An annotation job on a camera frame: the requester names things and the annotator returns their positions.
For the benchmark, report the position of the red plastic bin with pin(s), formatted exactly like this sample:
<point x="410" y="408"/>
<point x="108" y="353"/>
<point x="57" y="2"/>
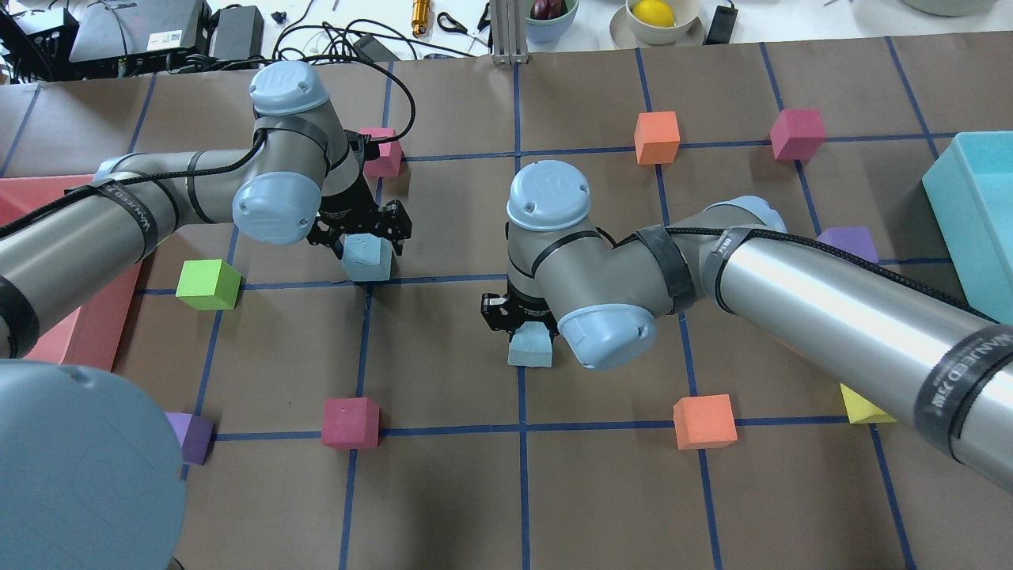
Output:
<point x="90" y="336"/>

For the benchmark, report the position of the black electronics box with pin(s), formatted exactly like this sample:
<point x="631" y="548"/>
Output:
<point x="121" y="38"/>

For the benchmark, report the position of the black scissors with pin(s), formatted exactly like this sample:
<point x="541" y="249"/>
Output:
<point x="448" y="24"/>

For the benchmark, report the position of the bowl with yellow lemon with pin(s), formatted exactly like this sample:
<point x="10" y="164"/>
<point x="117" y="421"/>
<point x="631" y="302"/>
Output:
<point x="657" y="23"/>

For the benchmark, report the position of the purple foam block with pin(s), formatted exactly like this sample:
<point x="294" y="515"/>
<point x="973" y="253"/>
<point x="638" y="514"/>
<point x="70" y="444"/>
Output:
<point x="194" y="434"/>
<point x="856" y="240"/>

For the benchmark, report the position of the green foam block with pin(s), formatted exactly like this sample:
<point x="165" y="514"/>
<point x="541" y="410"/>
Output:
<point x="208" y="285"/>

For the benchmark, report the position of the turquoise plastic bin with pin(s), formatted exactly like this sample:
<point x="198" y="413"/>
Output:
<point x="970" y="190"/>

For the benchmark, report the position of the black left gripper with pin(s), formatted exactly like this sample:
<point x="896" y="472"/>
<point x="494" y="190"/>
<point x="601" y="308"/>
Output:
<point x="349" y="209"/>

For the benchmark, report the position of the light blue foam block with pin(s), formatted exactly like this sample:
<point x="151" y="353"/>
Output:
<point x="367" y="258"/>
<point x="531" y="346"/>

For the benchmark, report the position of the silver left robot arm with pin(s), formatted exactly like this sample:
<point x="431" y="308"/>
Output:
<point x="301" y="179"/>

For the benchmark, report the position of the black power adapter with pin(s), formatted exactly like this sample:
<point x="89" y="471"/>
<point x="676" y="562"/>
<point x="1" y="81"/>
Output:
<point x="722" y="25"/>

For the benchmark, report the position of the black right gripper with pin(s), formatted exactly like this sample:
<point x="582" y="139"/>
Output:
<point x="525" y="307"/>

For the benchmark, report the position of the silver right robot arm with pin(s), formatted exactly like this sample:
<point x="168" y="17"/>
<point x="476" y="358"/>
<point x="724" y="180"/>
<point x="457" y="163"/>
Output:
<point x="929" y="361"/>

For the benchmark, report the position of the aluminium frame post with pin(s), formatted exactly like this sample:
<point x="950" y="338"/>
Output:
<point x="508" y="32"/>

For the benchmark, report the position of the green bowl with red fruit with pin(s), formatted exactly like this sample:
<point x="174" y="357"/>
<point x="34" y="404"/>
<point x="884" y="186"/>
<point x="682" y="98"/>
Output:
<point x="547" y="21"/>

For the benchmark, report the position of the yellow foam block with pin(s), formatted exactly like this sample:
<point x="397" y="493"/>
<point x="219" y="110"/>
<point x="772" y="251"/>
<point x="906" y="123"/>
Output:
<point x="860" y="410"/>

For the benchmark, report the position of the pink foam block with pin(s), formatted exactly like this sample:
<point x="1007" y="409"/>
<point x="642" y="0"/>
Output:
<point x="351" y="423"/>
<point x="797" y="134"/>
<point x="387" y="162"/>

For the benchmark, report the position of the orange foam block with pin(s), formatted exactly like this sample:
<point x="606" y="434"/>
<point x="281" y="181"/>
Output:
<point x="657" y="138"/>
<point x="704" y="422"/>

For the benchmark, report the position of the brass cylinder tool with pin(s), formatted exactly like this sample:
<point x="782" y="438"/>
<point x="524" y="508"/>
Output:
<point x="421" y="17"/>

